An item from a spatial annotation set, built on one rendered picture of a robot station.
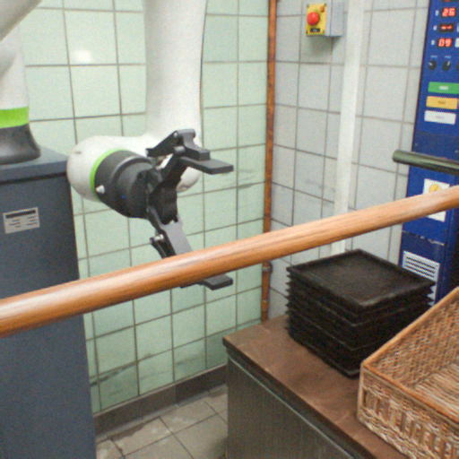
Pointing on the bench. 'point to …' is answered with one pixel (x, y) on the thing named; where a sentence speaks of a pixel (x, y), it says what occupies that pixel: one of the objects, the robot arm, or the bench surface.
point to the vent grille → (421, 268)
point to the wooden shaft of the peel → (208, 263)
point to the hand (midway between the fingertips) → (217, 227)
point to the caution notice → (433, 191)
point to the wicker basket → (428, 366)
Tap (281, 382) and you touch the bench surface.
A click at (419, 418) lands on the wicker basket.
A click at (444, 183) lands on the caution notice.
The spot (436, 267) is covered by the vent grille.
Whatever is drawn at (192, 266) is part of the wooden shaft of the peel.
